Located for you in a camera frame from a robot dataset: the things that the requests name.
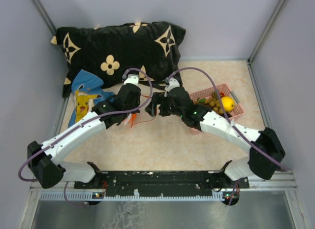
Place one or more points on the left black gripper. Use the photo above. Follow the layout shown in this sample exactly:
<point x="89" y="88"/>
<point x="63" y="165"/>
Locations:
<point x="137" y="105"/>

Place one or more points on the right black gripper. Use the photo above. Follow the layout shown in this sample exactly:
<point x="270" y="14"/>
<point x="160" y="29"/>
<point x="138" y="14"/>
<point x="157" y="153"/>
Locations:
<point x="157" y="99"/>

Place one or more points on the clear orange zip top bag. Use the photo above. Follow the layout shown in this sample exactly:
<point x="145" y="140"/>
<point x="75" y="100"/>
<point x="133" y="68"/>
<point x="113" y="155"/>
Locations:
<point x="134" y="119"/>

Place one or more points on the pink plastic basket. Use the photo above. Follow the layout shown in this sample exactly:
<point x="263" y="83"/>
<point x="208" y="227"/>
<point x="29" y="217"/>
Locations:
<point x="238" y="109"/>

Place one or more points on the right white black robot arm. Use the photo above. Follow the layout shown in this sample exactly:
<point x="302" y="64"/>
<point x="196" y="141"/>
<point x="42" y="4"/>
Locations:
<point x="263" y="148"/>

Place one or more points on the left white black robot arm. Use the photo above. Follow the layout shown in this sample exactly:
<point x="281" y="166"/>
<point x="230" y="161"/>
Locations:
<point x="48" y="165"/>

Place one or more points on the blue Pikachu cloth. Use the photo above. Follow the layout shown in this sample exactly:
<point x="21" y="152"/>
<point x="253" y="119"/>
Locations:
<point x="87" y="92"/>

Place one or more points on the black floral plush pillow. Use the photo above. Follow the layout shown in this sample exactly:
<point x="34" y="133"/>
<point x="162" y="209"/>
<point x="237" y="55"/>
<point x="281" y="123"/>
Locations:
<point x="108" y="52"/>

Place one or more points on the brown longan bunch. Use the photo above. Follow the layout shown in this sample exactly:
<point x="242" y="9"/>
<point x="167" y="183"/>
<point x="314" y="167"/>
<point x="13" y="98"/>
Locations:
<point x="211" y="102"/>

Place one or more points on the dark blue grapes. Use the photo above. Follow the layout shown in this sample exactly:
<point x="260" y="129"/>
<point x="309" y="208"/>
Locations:
<point x="228" y="115"/>

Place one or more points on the yellow lemon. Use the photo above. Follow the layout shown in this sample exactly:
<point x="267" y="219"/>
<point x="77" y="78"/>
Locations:
<point x="228" y="103"/>

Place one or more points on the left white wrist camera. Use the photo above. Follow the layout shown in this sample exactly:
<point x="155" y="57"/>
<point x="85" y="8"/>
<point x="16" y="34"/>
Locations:
<point x="132" y="79"/>

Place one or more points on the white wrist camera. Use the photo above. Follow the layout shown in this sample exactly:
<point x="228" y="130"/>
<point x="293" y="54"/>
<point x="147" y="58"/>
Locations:
<point x="171" y="83"/>
<point x="132" y="79"/>

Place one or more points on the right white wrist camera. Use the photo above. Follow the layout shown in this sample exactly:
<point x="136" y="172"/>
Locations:
<point x="171" y="83"/>

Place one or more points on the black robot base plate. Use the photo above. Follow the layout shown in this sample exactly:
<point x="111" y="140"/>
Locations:
<point x="158" y="183"/>

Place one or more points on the aluminium frame rail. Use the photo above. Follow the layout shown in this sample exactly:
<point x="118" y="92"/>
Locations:
<point x="280" y="181"/>

